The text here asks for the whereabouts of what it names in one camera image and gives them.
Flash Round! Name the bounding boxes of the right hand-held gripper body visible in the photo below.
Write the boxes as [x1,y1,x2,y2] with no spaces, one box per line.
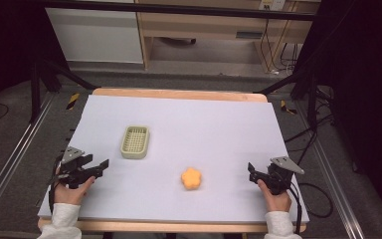
[267,155,305,196]

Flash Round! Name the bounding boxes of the person's right hand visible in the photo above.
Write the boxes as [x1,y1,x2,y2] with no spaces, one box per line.
[257,178,292,214]

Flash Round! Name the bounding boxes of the black looped floor cable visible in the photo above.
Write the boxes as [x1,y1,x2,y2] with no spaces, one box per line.
[297,182,334,219]

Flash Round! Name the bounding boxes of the yellow black floor tape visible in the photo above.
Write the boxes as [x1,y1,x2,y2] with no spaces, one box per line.
[66,92,81,111]
[280,100,298,116]

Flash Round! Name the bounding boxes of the white power strip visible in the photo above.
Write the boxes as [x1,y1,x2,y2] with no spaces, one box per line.
[258,0,287,12]

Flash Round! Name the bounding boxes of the bundle of desk cables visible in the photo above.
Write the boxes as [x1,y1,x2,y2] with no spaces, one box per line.
[260,9,300,76]

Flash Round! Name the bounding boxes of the orange flower-shaped soap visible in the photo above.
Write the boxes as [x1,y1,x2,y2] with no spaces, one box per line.
[180,166,203,191]

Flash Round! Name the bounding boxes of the black floor cables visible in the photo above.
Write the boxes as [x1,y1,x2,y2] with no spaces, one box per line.
[284,87,336,167]

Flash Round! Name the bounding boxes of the black metal frame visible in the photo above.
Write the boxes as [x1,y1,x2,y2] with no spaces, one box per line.
[29,0,320,131]

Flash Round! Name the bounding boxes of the black curtain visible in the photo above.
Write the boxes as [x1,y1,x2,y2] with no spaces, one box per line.
[0,0,68,131]
[294,0,382,231]

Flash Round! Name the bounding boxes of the white cabinet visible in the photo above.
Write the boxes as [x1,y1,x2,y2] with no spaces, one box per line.
[45,7,144,65]

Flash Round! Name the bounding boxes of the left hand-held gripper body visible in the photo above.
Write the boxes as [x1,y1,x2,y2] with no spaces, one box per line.
[55,145,95,190]

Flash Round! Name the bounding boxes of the light wooden desk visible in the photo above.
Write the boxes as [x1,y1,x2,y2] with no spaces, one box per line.
[134,0,323,74]

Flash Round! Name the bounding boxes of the small beige plastic basket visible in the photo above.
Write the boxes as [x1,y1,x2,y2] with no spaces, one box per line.
[119,124,151,160]

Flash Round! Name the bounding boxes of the person's left hand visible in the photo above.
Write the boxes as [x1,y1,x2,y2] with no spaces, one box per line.
[53,175,96,207]

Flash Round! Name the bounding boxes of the metal floor rail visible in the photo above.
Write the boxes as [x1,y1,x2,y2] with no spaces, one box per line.
[293,99,368,239]
[0,92,57,231]

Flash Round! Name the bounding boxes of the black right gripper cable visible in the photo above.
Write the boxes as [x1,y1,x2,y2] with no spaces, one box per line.
[287,181,304,235]

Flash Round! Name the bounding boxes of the white foam mat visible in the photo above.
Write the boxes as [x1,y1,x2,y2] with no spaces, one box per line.
[37,94,310,224]

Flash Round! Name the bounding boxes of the wooden table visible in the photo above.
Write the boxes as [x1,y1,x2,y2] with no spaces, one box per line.
[37,87,308,234]

